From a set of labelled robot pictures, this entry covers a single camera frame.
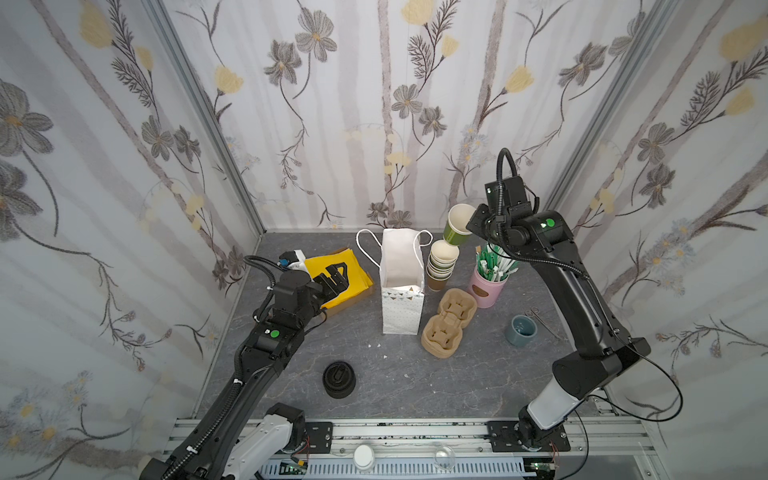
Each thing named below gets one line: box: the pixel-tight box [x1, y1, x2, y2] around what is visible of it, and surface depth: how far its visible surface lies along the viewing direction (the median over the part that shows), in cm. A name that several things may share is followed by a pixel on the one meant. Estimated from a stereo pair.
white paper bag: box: [356, 228, 434, 335], surface depth 83 cm
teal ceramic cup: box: [506, 314, 538, 347], surface depth 90 cm
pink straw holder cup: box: [469, 264, 509, 309], surface depth 95 cm
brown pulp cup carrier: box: [422, 288, 478, 359], surface depth 90 cm
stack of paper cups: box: [426, 239, 459, 292], surface depth 93 cm
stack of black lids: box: [323, 360, 357, 399], surface depth 81 cm
